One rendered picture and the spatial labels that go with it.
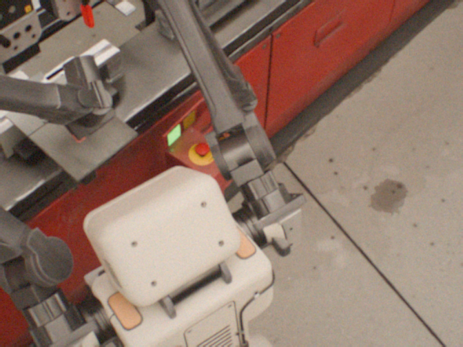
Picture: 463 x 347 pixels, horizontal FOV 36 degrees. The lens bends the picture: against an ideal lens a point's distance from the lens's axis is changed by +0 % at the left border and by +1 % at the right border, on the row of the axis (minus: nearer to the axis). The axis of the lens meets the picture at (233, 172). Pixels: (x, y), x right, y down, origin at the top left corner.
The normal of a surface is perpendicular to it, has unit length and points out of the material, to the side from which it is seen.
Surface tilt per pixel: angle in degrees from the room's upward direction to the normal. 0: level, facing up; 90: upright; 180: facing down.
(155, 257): 48
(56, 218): 90
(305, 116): 0
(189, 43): 37
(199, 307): 17
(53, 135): 0
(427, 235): 0
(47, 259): 53
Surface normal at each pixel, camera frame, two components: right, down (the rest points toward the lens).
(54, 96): 0.67, -0.28
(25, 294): -0.40, 0.33
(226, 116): -0.14, 0.04
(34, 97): 0.81, -0.27
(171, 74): 0.01, -0.55
